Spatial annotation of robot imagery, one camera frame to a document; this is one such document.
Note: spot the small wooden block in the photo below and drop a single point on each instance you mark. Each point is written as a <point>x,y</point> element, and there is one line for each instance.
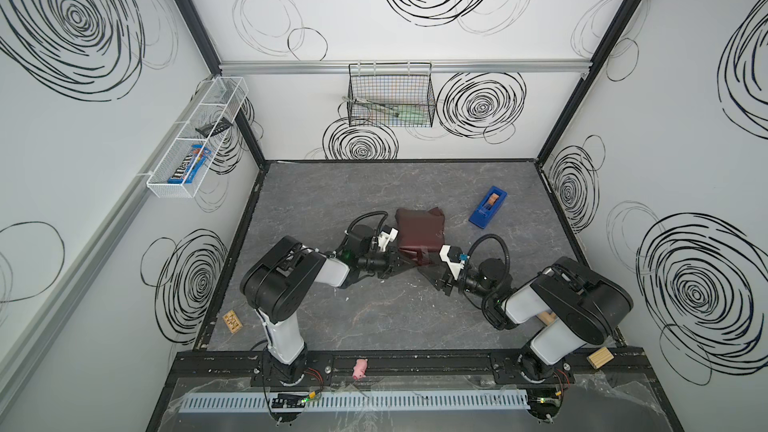
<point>600,357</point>

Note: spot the white wire wall shelf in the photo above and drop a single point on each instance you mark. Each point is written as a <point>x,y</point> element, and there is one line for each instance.
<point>217,97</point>

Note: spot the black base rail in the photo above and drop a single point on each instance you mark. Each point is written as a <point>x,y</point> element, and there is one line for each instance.
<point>329,368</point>

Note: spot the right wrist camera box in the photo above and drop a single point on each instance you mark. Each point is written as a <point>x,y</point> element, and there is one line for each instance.
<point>453,256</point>

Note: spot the blue tape dispenser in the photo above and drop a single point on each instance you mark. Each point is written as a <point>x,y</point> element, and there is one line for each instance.
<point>486,210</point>

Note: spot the grey slotted cable duct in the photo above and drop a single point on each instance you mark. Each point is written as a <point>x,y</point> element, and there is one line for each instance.
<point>350,401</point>

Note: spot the blue candy packet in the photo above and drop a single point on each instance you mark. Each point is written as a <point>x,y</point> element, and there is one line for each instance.
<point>186,171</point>

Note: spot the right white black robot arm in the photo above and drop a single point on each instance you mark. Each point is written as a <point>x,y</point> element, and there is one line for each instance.
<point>587,307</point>

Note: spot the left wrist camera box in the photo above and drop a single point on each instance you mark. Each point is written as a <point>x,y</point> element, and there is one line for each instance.
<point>385,238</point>

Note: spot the red wrapping paper sheet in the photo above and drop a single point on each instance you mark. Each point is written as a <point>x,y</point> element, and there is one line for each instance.
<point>420,233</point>

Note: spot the green item in basket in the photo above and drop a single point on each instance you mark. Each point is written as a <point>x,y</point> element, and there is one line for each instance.
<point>413,115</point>

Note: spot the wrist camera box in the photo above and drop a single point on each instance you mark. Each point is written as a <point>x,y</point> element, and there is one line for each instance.
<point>453,256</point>
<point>385,238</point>

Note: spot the small pink pig figure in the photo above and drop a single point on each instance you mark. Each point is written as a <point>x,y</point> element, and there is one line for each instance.
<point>359,369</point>

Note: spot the black wire wall basket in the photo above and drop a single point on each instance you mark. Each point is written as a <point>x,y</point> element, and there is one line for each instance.
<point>389,83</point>

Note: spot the wooden stamped tile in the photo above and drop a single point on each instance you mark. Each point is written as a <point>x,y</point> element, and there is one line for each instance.
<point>232,322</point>

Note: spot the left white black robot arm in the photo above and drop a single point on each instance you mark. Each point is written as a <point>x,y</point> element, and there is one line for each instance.
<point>277,284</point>

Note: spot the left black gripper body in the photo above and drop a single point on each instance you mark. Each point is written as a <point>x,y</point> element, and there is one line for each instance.
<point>380,263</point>

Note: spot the metal tongs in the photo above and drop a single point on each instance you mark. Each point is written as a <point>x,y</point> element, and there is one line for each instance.
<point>372,106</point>

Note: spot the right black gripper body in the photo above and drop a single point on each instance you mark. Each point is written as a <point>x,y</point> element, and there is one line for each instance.
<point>460,286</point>

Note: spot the wooden mallet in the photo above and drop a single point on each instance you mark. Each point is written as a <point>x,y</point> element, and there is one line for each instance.
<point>547,318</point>

